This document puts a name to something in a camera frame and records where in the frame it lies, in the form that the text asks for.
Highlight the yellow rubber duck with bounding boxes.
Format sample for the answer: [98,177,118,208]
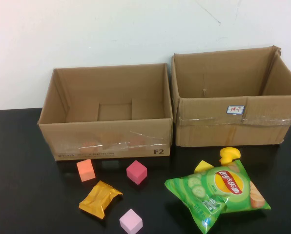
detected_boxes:
[219,147,241,167]

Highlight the orange foil snack packet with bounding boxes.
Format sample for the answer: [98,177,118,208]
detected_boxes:
[78,180,124,219]

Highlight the cardboard box with white label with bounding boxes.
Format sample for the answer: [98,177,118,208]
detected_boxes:
[170,45,291,148]

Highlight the orange foam cube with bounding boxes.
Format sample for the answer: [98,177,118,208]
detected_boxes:
[76,158,96,182]

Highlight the yellow foam cube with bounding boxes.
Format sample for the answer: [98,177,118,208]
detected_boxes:
[193,160,214,174]

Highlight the light pink foam cube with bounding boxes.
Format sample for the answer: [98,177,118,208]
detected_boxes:
[119,208,144,234]

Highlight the magenta foam cube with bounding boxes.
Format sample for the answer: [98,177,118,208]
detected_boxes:
[126,159,148,185]

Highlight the green potato chips bag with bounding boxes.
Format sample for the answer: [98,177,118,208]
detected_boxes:
[164,159,271,234]

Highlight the cardboard box with F2 print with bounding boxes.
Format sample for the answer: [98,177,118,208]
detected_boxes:
[37,62,173,161]

